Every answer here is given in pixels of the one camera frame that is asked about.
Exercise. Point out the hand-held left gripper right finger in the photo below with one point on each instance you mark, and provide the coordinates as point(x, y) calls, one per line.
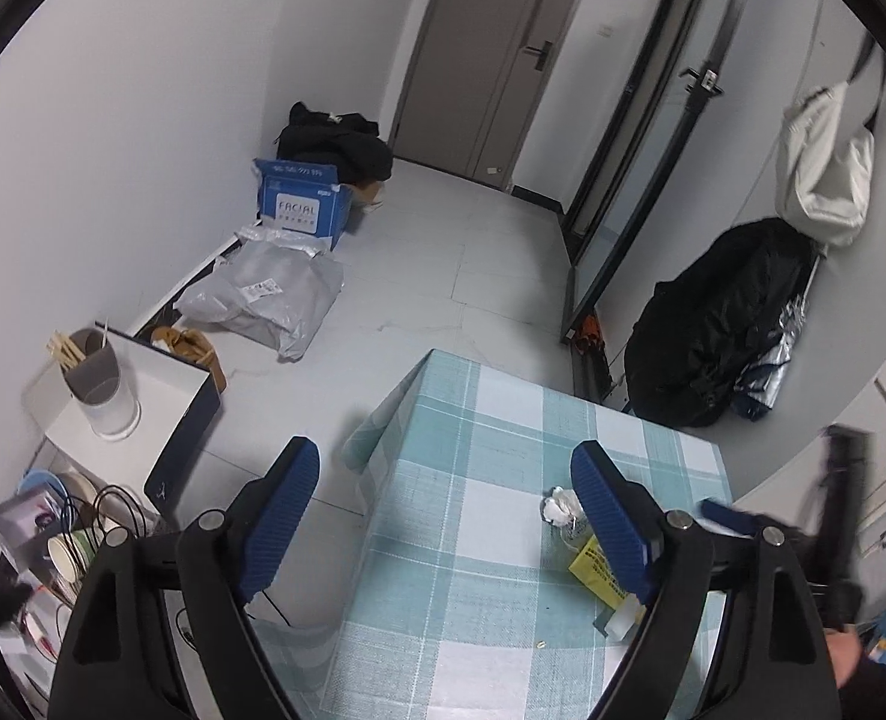
point(614, 525)

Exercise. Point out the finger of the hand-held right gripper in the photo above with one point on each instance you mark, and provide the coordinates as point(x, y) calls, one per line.
point(722, 514)

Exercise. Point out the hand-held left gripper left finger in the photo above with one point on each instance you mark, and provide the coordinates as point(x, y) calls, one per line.
point(279, 525)

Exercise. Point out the clear plastic wrapper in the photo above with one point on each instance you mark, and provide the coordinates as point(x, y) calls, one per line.
point(572, 534)

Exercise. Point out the yellow printed packet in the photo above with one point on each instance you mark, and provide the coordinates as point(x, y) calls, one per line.
point(591, 566)

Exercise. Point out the white tissue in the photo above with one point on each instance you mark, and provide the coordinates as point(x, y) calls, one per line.
point(561, 508)

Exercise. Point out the white foam strip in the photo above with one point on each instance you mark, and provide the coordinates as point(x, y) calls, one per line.
point(621, 619)

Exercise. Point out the person's right hand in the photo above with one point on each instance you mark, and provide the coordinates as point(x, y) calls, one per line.
point(844, 656)

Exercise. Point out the silver foil bag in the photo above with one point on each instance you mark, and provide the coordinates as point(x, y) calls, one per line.
point(773, 371)

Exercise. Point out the teal checked tablecloth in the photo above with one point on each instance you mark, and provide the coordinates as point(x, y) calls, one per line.
point(473, 465)

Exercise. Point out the white flat box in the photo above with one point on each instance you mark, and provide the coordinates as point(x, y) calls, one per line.
point(165, 405)

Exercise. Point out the black hanging jacket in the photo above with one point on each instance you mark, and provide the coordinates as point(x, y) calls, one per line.
point(720, 322)

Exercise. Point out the brown bag on floor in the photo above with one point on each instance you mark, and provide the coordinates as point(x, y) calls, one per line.
point(188, 352)

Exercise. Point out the translucent white cup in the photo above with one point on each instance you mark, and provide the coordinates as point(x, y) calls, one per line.
point(116, 412)

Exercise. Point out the grey plastic mailing bag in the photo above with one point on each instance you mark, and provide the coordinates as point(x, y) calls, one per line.
point(270, 292)

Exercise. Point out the blue bowl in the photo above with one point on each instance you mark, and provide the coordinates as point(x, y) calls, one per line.
point(41, 491)

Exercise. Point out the grey cup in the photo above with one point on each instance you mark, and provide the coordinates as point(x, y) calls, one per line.
point(94, 367)

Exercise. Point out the wooden chopsticks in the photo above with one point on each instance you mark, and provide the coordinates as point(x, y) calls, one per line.
point(66, 349)

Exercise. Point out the blue cardboard box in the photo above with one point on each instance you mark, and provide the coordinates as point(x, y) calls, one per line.
point(297, 202)

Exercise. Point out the white hanging bag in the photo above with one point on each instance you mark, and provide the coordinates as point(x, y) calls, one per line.
point(826, 165)

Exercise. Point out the brown cardboard box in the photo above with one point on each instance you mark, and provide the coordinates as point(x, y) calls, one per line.
point(372, 191)

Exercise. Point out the black framed glass door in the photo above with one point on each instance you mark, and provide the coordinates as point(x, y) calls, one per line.
point(638, 165)

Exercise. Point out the black bag on floor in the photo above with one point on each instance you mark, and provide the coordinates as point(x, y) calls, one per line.
point(330, 142)

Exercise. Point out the grey-brown entrance door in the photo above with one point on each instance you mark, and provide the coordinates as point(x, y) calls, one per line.
point(480, 60)

